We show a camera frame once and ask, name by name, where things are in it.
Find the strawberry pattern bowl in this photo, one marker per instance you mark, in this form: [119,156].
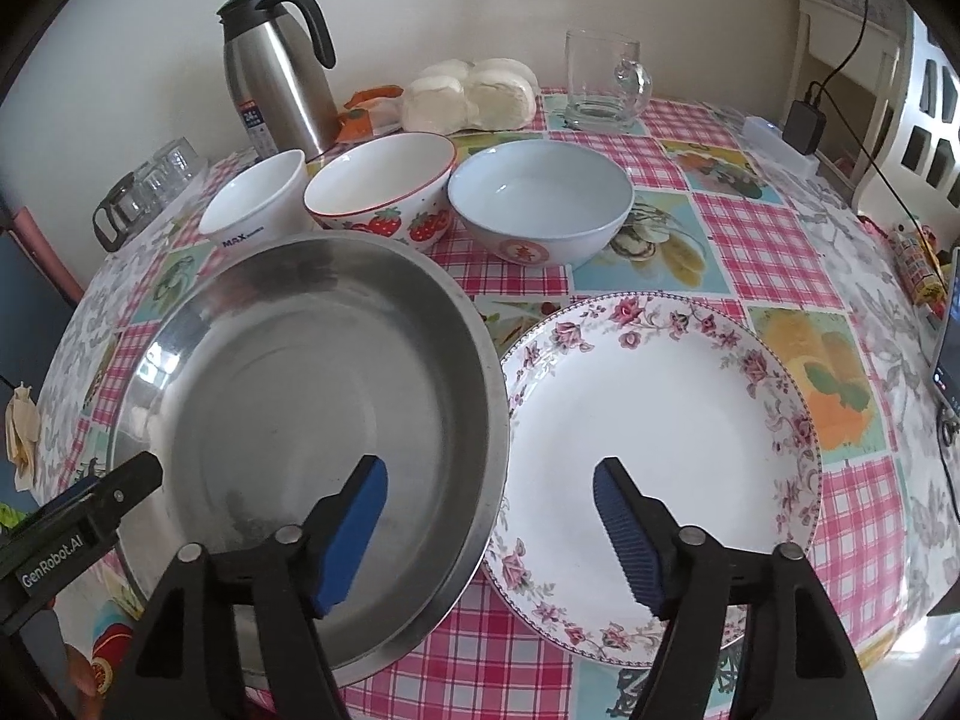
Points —
[395,187]

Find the light blue bowl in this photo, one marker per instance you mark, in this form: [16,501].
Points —
[539,203]

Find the bag of white buns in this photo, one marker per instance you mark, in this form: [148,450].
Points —
[455,95]

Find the stainless steel round tray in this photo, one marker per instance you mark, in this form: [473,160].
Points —
[268,382]

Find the white MAX bowl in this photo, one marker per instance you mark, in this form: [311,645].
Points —
[261,205]

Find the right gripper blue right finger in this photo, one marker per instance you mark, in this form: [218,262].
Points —
[626,515]

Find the floral round plate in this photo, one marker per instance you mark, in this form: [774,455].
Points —
[702,415]

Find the colourful candy packet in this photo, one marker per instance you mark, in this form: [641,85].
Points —
[916,266]

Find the smartphone on stand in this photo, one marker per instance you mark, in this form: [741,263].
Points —
[945,370]

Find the white lattice chair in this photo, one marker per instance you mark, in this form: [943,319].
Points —
[918,177]

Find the black charger plug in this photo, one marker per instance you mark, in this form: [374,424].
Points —
[805,123]

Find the orange snack packet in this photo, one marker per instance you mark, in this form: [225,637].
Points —
[371,113]

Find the glass cups tray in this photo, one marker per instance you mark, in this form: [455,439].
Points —
[139,197]

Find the white side shelf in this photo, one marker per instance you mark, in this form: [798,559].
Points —
[858,101]

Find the clear glass mug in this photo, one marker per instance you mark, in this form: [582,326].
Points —
[607,87]

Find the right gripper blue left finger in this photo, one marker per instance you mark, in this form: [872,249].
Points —
[342,526]

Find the white power strip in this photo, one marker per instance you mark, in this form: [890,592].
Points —
[766,138]

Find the stainless steel thermos jug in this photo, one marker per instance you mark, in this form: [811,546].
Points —
[275,55]

